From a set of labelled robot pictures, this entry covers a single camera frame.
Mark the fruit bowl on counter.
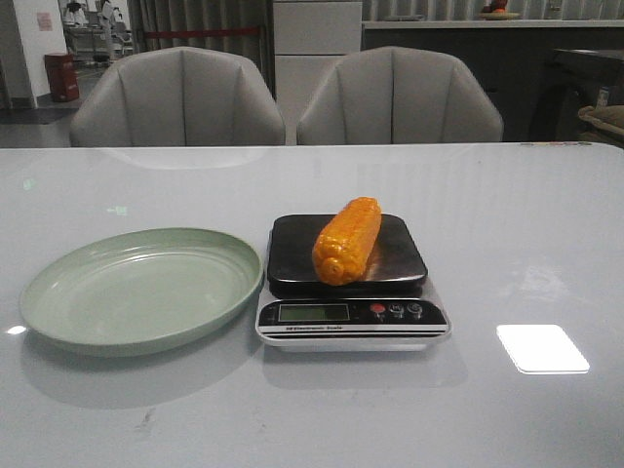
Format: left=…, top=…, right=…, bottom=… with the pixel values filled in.
left=478, top=0, right=520, bottom=20

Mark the left grey upholstered chair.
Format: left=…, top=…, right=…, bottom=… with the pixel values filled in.
left=69, top=47, right=286, bottom=147

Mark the pink wall notice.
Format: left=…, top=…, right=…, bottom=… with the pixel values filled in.
left=36, top=12, right=53, bottom=32

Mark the right grey upholstered chair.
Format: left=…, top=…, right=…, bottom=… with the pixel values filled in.
left=296, top=47, right=504, bottom=145

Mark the orange corn cob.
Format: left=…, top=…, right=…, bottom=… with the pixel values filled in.
left=312, top=197, right=382, bottom=287

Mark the light green plate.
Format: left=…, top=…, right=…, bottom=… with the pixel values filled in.
left=19, top=228, right=263, bottom=358

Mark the tan cushion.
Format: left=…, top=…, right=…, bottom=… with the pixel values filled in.
left=577, top=105, right=624, bottom=148

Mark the red trash bin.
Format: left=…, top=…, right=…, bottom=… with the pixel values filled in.
left=44, top=53, right=80, bottom=102

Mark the white drawer cabinet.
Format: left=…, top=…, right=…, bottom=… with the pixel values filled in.
left=272, top=1, right=363, bottom=144

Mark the dark side table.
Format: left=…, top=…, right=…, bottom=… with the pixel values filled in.
left=528, top=49, right=623, bottom=141

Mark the black silver kitchen scale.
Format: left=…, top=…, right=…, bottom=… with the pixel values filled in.
left=255, top=214, right=451, bottom=352

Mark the grey upholstered chair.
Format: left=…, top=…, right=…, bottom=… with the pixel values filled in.
left=69, top=47, right=286, bottom=147
left=296, top=47, right=504, bottom=145

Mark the dark counter with white top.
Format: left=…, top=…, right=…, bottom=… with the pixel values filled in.
left=362, top=19, right=623, bottom=141

